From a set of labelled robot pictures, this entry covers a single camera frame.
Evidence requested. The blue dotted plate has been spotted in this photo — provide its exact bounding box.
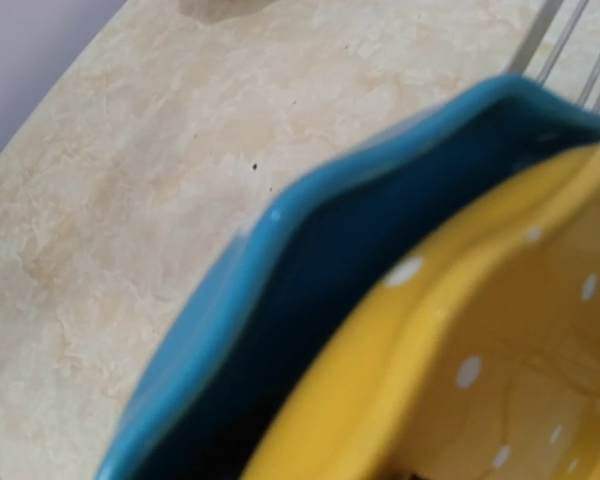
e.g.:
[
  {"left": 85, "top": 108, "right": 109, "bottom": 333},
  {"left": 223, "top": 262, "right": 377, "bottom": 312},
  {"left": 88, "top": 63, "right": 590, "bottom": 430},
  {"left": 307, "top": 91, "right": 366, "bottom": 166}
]
[{"left": 97, "top": 74, "right": 600, "bottom": 479}]

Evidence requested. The small yellow dotted plate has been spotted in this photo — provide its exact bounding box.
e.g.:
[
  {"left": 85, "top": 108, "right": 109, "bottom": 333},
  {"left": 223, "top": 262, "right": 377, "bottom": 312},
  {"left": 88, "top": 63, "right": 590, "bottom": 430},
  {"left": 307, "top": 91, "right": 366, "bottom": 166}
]
[{"left": 243, "top": 143, "right": 600, "bottom": 479}]

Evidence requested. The metal wire dish rack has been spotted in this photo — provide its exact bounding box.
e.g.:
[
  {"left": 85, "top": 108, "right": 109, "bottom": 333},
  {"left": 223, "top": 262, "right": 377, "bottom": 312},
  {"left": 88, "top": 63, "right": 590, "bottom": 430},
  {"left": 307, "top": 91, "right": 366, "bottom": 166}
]
[{"left": 506, "top": 0, "right": 600, "bottom": 114}]

